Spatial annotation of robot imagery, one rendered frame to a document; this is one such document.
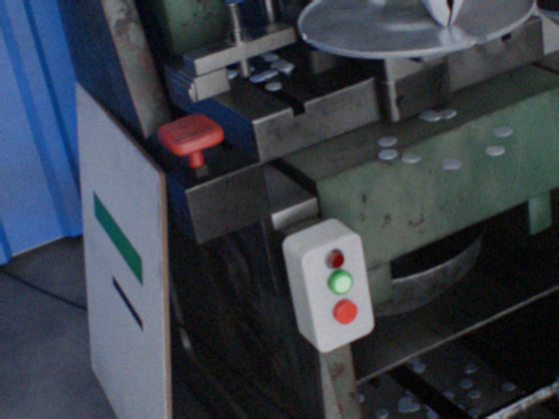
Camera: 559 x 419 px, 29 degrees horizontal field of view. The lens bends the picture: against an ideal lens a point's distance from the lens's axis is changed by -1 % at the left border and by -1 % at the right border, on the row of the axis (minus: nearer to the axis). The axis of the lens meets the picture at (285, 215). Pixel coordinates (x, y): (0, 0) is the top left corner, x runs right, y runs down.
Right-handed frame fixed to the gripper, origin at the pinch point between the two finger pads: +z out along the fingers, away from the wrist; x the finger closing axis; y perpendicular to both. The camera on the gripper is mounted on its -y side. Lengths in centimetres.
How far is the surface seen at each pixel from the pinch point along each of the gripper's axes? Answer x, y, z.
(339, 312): 25.0, -10.0, 25.0
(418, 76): 0.2, 8.2, 9.7
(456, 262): -3.6, 10.2, 40.1
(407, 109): 2.4, 8.2, 13.5
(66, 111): 18, 138, 47
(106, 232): 32, 63, 43
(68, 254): 28, 131, 80
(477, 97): -7.9, 7.5, 15.2
